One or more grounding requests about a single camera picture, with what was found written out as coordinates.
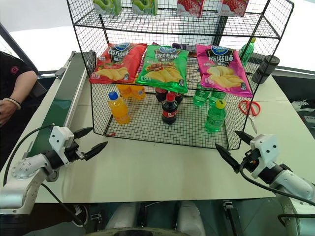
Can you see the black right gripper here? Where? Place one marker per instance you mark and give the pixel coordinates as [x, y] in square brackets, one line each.
[249, 161]

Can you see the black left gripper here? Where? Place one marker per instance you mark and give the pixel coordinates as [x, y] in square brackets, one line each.
[73, 150]

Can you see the person's bare forearm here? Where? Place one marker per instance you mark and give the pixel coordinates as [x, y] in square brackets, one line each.
[24, 84]

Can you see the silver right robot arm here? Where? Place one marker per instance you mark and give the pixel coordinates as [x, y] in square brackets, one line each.
[295, 183]

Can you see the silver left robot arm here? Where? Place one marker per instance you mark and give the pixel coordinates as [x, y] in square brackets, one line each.
[24, 167]

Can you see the green conveyor belt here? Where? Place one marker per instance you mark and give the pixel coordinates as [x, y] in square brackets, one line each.
[64, 98]

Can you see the person's bare hand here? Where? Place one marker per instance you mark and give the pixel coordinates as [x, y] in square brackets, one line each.
[7, 111]

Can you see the green soda bottle yellow cap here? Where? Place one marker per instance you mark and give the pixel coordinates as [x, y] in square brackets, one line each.
[214, 118]

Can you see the orange soda bottle blue cap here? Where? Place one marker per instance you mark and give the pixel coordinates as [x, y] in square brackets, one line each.
[119, 110]

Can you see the black sneaker white sole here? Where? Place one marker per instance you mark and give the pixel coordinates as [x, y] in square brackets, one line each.
[81, 214]

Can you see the magenta potato chips bag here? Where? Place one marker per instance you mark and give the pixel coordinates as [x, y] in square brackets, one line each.
[224, 73]

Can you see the cola bottle red cap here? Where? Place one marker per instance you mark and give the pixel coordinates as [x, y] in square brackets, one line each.
[169, 113]

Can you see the black cylindrical container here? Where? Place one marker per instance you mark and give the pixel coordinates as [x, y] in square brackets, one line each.
[264, 70]

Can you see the red potato chips bag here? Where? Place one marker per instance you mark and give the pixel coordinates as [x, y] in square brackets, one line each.
[118, 64]

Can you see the green potato chips bag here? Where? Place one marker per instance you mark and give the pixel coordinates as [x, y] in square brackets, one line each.
[161, 71]

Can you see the person's black shirt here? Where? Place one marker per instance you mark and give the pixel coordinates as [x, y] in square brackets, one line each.
[11, 64]

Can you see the purple snack pack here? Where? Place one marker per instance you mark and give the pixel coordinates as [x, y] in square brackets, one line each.
[177, 45]

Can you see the green apple drink carton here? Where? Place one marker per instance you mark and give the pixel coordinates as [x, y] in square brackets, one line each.
[107, 6]
[144, 7]

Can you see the strawberry drink carton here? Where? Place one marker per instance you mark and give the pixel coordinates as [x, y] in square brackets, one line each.
[235, 7]
[190, 7]

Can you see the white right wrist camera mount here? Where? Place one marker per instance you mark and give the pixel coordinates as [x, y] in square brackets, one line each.
[265, 147]

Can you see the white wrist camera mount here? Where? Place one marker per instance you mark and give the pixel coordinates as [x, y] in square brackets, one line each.
[59, 137]
[265, 147]

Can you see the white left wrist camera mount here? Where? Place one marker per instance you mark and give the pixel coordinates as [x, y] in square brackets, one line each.
[59, 137]

